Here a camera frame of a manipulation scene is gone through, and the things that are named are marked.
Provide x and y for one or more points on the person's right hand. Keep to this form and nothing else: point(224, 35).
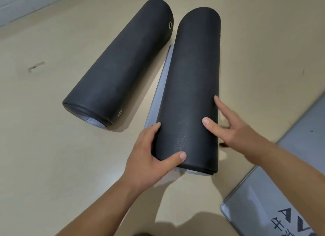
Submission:
point(241, 139)

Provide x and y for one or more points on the person's left hand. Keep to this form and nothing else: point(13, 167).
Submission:
point(144, 164)

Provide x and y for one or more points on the blue-grey yoga mat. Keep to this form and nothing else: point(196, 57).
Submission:
point(190, 91)
point(116, 65)
point(254, 205)

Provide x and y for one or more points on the person's left forearm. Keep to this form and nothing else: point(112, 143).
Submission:
point(101, 213)

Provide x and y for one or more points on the person's right forearm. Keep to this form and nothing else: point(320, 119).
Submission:
point(292, 180)

